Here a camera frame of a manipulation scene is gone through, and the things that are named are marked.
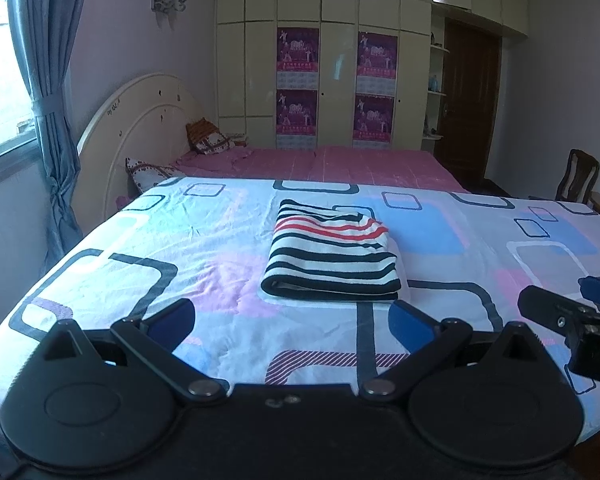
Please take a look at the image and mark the wooden chair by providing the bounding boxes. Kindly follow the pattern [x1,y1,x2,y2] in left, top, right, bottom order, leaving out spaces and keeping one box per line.
[555,149,600,205]

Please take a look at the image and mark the orange patterned pillow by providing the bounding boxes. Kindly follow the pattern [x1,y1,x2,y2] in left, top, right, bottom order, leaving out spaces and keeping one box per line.
[186,117,237,156]

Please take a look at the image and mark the blue curtain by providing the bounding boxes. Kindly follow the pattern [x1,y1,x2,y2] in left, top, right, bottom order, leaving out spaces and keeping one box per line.
[7,0,97,276]

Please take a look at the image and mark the white patterned pillow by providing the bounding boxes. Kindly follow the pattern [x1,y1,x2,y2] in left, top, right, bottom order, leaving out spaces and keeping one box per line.
[125,157,186,194]

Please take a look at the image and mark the brown wooden door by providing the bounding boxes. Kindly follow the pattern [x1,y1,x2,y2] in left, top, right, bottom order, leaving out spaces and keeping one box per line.
[435,17,502,187]

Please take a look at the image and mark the cream corner shelf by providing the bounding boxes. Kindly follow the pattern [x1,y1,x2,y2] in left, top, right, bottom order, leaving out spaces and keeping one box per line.
[422,15,452,152]

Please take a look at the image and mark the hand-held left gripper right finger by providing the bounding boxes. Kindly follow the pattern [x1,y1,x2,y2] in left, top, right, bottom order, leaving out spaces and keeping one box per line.
[357,300,556,403]

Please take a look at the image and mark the cream wardrobe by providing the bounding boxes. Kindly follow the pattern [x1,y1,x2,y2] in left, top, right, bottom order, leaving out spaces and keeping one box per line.
[215,0,529,152]

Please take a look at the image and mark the purple wall poster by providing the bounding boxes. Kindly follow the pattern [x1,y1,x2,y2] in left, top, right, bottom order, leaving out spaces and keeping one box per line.
[276,90,319,150]
[353,95,395,150]
[356,31,399,96]
[277,27,320,91]

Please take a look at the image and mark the pink bed sheet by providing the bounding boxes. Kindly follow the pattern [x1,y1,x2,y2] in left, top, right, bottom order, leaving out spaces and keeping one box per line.
[167,145,469,194]

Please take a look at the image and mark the printed bed sheet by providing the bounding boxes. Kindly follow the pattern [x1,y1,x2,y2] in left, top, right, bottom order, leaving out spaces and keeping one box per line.
[0,177,600,441]

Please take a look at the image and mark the striped knit sweater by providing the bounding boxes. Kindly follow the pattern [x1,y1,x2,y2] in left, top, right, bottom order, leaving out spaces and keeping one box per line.
[260,199,403,302]

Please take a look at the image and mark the window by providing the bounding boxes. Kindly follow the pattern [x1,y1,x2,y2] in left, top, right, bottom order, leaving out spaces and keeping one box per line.
[0,0,39,167]

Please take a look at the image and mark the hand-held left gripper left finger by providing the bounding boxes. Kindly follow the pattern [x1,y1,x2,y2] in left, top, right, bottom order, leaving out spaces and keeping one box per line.
[42,298,228,403]

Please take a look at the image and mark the cream round headboard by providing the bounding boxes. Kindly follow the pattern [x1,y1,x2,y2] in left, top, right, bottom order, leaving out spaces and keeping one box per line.
[72,72,206,236]

